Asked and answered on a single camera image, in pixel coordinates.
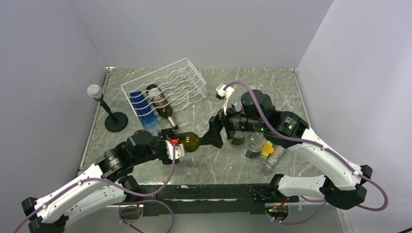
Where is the black microphone on stand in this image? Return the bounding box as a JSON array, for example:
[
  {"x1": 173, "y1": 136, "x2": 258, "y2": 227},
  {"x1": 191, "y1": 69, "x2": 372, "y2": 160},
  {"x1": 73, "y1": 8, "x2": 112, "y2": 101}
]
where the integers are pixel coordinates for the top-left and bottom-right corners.
[{"x1": 87, "y1": 84, "x2": 128, "y2": 133}]

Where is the clear glass bottle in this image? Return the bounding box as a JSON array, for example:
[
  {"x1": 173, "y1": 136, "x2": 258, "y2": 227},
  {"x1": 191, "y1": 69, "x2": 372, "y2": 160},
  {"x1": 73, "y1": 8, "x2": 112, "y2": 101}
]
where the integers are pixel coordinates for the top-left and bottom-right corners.
[{"x1": 229, "y1": 131, "x2": 248, "y2": 148}]

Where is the small clear round bottle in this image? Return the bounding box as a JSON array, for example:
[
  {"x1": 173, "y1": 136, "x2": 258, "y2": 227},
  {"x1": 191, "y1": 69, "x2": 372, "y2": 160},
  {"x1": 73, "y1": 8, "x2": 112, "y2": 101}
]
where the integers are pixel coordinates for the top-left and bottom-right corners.
[{"x1": 243, "y1": 132, "x2": 266, "y2": 159}]

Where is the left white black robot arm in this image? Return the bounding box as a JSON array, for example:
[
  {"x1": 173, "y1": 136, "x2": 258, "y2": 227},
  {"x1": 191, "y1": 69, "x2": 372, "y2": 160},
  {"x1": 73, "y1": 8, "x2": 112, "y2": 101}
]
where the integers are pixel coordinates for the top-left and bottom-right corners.
[{"x1": 22, "y1": 129, "x2": 186, "y2": 233}]

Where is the glitter filled tube bottle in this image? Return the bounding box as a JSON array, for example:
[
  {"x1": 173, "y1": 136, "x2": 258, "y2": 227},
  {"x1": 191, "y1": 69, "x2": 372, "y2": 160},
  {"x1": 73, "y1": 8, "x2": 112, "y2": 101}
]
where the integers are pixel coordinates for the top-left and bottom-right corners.
[{"x1": 261, "y1": 146, "x2": 286, "y2": 174}]

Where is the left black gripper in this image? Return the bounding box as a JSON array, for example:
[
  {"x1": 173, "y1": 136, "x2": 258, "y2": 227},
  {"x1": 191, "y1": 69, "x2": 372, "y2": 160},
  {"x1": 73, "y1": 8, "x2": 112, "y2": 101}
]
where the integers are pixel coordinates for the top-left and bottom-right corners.
[{"x1": 133, "y1": 128, "x2": 180, "y2": 166}]

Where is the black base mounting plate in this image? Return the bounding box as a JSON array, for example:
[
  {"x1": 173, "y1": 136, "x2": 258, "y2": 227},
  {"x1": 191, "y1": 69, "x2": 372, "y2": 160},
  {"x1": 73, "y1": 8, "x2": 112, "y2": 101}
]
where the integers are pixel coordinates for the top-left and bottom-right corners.
[{"x1": 143, "y1": 183, "x2": 283, "y2": 216}]

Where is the dark green wine bottle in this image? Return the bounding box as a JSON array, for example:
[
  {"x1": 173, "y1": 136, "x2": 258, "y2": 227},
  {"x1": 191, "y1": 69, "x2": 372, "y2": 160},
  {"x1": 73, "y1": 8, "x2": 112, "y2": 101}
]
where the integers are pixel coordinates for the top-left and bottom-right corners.
[{"x1": 175, "y1": 132, "x2": 205, "y2": 152}]

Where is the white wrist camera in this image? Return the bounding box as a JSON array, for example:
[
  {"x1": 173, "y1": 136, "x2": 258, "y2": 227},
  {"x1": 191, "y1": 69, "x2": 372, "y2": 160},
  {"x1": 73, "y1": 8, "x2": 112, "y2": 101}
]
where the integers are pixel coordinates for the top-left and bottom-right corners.
[
  {"x1": 216, "y1": 83, "x2": 235, "y2": 115},
  {"x1": 165, "y1": 139, "x2": 186, "y2": 160}
]

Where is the labelled dark wine bottle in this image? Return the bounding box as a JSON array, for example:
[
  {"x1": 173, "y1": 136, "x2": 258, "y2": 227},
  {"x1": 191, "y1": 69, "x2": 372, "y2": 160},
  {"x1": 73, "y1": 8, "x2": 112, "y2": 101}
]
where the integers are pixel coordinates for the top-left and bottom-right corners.
[{"x1": 146, "y1": 84, "x2": 179, "y2": 131}]

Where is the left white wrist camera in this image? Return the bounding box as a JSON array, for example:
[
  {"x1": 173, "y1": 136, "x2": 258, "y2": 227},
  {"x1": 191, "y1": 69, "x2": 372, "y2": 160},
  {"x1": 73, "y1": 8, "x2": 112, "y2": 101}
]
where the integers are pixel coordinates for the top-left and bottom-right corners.
[{"x1": 165, "y1": 139, "x2": 186, "y2": 160}]

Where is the white wire wine rack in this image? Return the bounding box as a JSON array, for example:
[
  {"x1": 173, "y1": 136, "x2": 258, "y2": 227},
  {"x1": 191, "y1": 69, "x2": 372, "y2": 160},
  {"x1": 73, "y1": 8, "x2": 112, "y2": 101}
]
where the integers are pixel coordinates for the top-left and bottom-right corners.
[{"x1": 121, "y1": 58, "x2": 207, "y2": 123}]

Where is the blue glass bottle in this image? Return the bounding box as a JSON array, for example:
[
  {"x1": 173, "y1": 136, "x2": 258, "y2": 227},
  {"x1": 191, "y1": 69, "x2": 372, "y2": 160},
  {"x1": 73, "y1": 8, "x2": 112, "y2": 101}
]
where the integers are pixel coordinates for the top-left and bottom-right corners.
[{"x1": 129, "y1": 91, "x2": 160, "y2": 135}]

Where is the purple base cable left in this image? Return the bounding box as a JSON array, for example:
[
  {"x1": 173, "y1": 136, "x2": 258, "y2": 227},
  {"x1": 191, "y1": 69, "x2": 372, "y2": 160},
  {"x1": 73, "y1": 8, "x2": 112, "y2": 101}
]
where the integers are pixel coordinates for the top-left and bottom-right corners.
[{"x1": 118, "y1": 199, "x2": 174, "y2": 233}]

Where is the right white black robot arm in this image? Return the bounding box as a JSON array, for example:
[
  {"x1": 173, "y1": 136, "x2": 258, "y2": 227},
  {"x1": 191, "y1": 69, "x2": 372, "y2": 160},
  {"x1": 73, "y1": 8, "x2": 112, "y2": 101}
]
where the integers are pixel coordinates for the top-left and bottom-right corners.
[{"x1": 202, "y1": 90, "x2": 373, "y2": 210}]

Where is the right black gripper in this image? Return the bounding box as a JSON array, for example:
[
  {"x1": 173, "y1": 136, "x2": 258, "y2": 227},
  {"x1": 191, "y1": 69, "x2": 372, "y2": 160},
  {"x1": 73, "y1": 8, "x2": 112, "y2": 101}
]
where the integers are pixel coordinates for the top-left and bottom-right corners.
[{"x1": 201, "y1": 97, "x2": 266, "y2": 148}]

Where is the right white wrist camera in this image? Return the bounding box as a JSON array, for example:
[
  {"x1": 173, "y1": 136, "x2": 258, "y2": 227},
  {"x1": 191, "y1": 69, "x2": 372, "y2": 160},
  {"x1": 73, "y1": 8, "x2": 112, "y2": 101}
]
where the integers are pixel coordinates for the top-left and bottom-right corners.
[{"x1": 216, "y1": 83, "x2": 235, "y2": 115}]

